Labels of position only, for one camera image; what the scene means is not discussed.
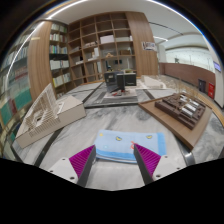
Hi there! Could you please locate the dark bin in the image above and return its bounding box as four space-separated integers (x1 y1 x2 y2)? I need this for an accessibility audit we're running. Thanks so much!
198 78 207 94

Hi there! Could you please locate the black architectural model on base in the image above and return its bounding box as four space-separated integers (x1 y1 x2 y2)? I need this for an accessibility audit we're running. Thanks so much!
101 70 139 102

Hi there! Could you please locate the light blue printed towel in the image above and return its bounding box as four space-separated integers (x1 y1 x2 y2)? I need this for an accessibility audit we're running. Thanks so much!
94 129 168 164

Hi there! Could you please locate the brown architectural model on board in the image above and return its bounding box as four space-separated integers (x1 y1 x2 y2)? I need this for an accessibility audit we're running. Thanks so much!
138 92 213 151

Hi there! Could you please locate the wooden grid shelf unit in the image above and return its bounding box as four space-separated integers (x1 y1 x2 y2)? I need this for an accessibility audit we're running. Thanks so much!
67 11 138 84

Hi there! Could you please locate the wall screen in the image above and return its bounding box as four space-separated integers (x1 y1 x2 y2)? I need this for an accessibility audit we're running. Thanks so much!
213 60 222 73

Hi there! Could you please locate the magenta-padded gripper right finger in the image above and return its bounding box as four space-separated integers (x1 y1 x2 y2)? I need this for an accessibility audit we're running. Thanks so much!
133 143 183 185

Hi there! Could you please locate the dark shelf unit with books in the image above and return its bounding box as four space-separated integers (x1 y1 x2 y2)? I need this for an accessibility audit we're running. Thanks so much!
49 21 73 98

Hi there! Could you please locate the wall poster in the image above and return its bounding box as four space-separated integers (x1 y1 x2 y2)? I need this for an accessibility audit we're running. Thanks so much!
141 40 158 53

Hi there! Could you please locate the small white architectural model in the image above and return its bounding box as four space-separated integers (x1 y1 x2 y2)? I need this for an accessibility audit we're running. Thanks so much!
141 74 168 90

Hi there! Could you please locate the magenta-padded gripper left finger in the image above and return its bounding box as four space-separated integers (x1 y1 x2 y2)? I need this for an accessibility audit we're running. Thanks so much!
47 144 97 188

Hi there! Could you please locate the red bin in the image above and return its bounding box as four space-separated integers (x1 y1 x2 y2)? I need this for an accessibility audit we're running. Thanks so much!
207 82 216 100

